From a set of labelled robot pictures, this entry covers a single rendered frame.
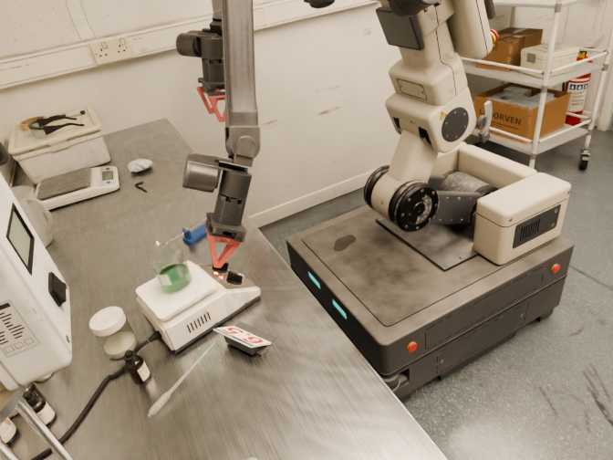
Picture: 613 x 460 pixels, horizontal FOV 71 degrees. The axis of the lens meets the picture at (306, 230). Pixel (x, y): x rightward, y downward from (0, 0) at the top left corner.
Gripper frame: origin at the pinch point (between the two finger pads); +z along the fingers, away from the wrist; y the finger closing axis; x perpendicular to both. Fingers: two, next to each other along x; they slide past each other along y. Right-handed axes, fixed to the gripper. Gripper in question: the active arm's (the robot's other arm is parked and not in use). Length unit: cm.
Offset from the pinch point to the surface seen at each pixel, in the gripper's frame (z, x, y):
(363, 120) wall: -41, 98, -153
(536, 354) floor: 26, 123, -16
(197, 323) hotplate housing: 7.5, -3.7, 12.0
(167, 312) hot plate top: 5.2, -9.4, 13.2
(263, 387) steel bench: 10.2, 6.1, 26.5
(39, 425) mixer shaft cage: -7, -21, 54
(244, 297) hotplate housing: 3.1, 4.9, 8.3
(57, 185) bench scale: 8, -41, -71
